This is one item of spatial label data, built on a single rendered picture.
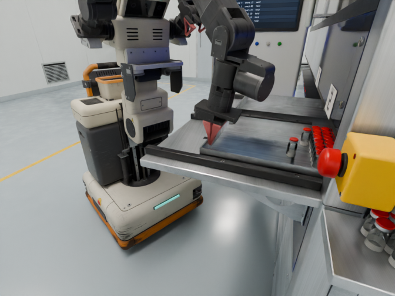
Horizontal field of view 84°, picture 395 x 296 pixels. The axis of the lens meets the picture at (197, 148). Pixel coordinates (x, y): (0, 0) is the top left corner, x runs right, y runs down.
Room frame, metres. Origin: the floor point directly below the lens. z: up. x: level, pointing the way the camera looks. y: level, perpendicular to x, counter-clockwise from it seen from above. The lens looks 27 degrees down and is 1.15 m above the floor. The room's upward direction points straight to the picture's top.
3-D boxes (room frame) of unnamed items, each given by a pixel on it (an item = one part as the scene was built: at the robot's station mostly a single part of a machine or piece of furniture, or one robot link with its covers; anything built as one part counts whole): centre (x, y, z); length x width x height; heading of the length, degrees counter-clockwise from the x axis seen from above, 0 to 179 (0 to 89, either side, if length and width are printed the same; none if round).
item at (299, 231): (1.27, -0.62, 0.73); 1.98 x 0.01 x 0.25; 158
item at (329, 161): (0.25, -0.18, 0.99); 0.04 x 0.04 x 0.04; 68
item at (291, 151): (0.48, -0.23, 0.90); 0.02 x 0.02 x 0.04
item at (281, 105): (0.83, -0.34, 0.90); 0.34 x 0.26 x 0.04; 68
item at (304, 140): (0.54, -0.29, 0.90); 0.02 x 0.02 x 0.05
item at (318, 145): (0.48, -0.29, 0.90); 0.18 x 0.02 x 0.05; 158
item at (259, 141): (0.51, -0.21, 0.90); 0.34 x 0.26 x 0.04; 68
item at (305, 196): (0.69, -0.21, 0.87); 0.70 x 0.48 x 0.02; 158
